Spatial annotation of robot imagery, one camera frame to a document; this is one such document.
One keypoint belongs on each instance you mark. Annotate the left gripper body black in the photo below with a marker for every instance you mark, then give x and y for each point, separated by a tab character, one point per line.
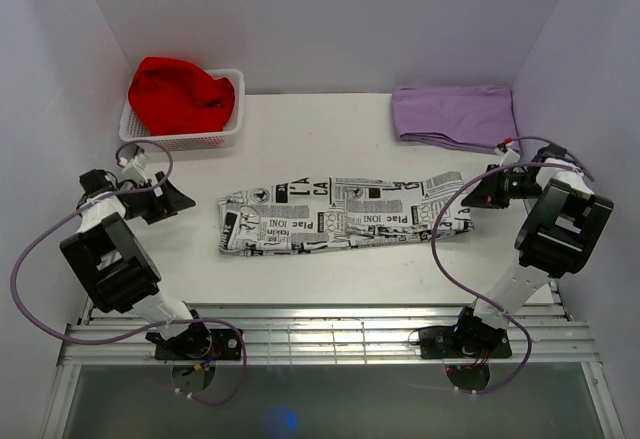
145	203

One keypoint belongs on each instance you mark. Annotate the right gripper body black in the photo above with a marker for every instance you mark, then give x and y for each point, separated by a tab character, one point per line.
517	186

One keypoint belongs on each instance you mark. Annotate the newspaper print trousers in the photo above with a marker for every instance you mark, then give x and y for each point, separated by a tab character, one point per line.
327	214

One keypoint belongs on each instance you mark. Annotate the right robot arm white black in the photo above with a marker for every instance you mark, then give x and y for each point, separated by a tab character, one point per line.
557	238

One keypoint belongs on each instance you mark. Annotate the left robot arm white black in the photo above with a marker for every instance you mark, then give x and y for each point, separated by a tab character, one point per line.
115	270

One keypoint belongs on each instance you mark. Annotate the folded purple trousers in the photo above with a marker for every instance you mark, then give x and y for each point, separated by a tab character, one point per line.
465	118

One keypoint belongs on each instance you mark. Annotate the red trousers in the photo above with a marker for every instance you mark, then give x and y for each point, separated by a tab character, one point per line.
175	97

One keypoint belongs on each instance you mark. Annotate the white plastic basket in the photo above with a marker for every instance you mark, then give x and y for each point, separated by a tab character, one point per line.
131	128

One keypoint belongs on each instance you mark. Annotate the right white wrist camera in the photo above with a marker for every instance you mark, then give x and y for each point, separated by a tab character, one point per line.
506	152

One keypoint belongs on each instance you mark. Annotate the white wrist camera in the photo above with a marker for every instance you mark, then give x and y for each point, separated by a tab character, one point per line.
134	168
506	152

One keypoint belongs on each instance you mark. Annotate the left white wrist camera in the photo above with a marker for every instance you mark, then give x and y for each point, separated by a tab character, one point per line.
134	168

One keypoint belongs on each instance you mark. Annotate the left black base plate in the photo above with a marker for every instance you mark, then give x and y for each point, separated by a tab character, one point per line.
225	346

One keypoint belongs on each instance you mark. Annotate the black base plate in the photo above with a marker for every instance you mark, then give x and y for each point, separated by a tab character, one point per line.
225	346
435	344

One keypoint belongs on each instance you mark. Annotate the aluminium rail frame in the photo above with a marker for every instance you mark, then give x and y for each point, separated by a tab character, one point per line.
334	335

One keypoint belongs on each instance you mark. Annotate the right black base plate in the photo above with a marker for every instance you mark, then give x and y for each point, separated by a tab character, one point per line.
435	344

